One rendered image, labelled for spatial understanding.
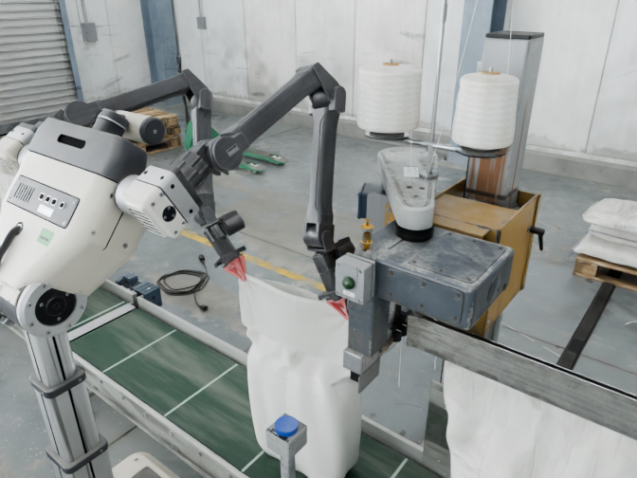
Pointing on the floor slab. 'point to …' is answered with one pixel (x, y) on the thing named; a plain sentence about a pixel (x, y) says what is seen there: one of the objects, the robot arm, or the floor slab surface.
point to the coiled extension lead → (189, 286)
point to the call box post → (287, 468)
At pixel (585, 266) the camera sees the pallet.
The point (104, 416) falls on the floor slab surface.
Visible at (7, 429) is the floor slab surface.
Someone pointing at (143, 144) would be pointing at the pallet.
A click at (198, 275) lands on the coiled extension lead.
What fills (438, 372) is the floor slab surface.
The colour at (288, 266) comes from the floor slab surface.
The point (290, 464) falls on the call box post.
